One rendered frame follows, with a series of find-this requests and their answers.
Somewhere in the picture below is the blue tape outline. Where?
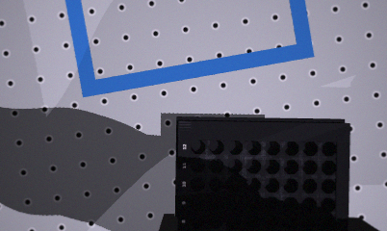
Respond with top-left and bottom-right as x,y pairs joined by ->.
65,0 -> 315,97

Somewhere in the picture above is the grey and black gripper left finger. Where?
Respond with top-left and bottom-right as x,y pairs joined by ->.
159,214 -> 178,231

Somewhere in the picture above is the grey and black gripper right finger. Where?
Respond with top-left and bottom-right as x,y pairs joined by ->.
348,218 -> 379,231

